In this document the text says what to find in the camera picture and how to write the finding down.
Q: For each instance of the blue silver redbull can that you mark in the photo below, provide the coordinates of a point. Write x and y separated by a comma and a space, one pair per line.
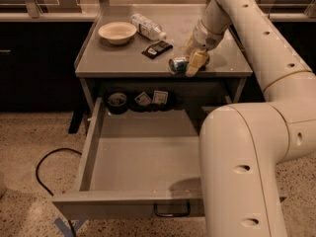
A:
178, 65

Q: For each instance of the black tape roll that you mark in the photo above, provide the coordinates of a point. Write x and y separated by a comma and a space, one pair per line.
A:
117, 103

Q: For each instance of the black drawer handle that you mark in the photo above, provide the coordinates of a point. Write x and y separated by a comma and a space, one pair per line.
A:
172, 210

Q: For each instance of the dark lab bench left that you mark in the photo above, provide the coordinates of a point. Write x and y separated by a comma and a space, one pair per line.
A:
37, 71

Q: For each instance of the black snack packet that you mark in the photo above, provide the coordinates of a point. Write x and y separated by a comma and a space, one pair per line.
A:
156, 49

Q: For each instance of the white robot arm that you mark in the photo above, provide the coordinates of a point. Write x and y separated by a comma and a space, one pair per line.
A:
240, 145

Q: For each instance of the grey cabinet with top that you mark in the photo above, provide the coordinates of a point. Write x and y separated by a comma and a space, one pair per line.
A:
102, 66

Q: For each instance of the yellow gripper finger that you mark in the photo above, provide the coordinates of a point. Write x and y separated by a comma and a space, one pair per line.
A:
190, 46
198, 58

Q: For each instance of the black roll with square label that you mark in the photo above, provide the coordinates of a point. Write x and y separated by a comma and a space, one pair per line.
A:
164, 101

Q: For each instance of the grey open top drawer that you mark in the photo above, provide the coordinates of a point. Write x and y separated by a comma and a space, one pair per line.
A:
132, 161

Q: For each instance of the clear plastic water bottle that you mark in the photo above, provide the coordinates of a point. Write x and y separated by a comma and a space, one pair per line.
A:
147, 28

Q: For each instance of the blue floor tape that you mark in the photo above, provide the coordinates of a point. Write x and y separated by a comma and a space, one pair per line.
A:
69, 228

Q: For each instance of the white bowl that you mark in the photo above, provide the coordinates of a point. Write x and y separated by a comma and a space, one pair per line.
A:
117, 33

